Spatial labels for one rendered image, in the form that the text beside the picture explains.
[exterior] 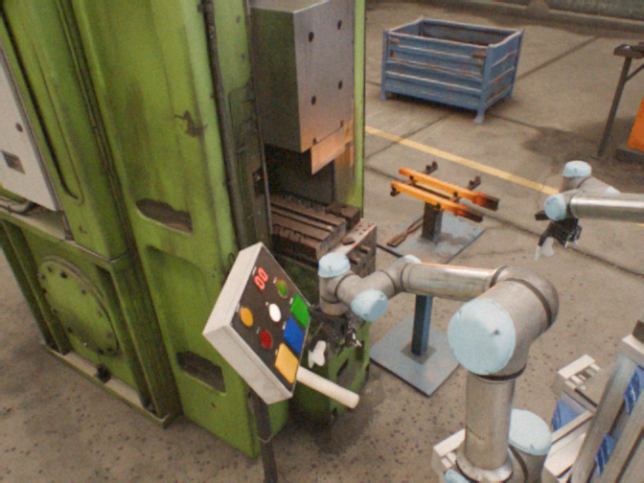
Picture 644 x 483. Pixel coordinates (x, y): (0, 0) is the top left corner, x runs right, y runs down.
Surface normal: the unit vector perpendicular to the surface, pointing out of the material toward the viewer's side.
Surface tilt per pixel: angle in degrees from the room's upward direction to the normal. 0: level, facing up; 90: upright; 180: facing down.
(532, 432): 8
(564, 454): 0
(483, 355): 82
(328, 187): 90
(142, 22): 89
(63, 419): 0
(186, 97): 89
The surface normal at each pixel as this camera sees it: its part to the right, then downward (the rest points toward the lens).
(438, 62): -0.62, 0.46
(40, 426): -0.03, -0.82
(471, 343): -0.79, 0.26
